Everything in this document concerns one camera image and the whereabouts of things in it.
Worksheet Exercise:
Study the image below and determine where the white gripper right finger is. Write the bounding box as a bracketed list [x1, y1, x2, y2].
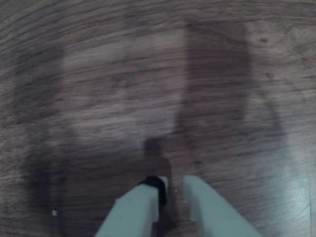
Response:
[183, 175, 264, 237]

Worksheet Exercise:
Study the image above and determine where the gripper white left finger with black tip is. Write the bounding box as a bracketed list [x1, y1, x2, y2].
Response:
[95, 175, 170, 237]

